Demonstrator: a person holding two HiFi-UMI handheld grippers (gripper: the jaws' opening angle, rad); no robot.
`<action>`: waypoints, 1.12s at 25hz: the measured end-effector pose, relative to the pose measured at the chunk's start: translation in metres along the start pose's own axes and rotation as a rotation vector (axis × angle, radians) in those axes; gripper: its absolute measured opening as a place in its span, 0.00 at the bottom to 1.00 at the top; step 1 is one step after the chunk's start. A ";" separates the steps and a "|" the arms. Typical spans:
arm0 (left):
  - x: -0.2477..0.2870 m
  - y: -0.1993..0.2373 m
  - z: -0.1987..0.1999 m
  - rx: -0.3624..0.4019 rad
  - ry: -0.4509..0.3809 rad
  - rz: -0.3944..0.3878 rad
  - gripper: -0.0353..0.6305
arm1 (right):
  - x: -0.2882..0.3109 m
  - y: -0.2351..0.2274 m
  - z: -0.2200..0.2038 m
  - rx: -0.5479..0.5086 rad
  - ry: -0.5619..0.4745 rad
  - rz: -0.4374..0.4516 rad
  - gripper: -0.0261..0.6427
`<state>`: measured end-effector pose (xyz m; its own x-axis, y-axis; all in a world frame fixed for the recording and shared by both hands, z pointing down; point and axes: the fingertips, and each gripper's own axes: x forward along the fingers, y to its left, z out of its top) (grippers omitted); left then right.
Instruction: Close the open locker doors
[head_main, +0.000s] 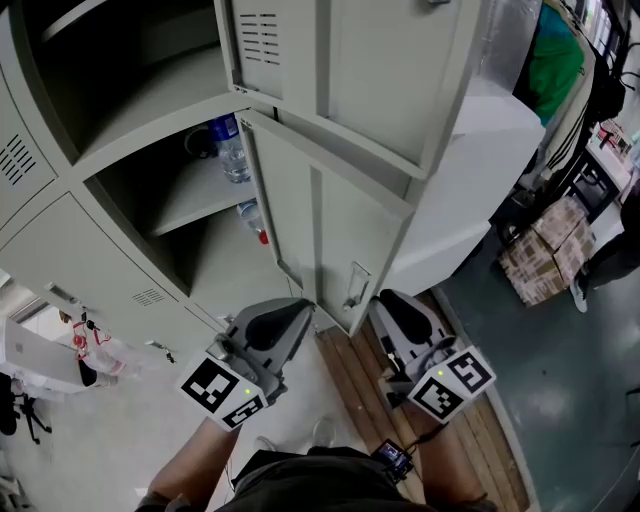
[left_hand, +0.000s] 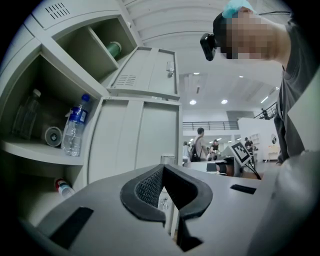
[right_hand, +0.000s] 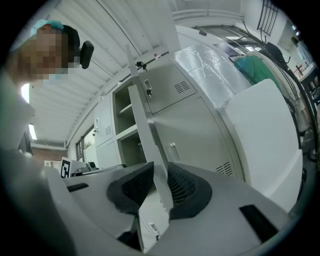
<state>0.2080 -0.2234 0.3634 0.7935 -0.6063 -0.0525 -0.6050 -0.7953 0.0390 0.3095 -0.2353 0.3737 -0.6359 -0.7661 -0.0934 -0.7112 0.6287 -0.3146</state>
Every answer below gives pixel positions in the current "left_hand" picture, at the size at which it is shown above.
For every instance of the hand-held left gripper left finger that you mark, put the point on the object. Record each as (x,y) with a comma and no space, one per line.
(130,197)

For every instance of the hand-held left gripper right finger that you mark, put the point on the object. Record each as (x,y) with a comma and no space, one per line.
(197,197)

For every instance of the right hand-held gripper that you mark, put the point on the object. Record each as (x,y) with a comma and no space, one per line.
(242,153)

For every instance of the grey metal locker cabinet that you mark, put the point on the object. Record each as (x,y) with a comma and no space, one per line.
(37,153)

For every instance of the black mezzanine railing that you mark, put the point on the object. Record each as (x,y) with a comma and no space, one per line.
(212,122)

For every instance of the round ceiling light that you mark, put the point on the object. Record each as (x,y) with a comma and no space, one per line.
(224,101)
(192,102)

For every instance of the small clear bottle red cap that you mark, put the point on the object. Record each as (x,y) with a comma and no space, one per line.
(64,188)

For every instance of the clear water bottle blue label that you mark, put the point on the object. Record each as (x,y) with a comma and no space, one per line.
(75,125)

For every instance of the person's dark grey shirt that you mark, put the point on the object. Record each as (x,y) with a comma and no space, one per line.
(297,75)

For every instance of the grey tape roll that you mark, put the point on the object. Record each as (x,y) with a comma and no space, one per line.
(53,136)

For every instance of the person's head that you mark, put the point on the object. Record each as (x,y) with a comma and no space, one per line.
(250,35)

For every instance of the clear bottle white cap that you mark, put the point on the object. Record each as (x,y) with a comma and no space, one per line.
(26,115)

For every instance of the blue head cap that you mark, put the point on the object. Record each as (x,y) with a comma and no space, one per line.
(237,7)

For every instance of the green lidded jar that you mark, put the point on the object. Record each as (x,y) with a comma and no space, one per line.
(114,49)

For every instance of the black head camera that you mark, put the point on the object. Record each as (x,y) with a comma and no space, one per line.
(208,47)

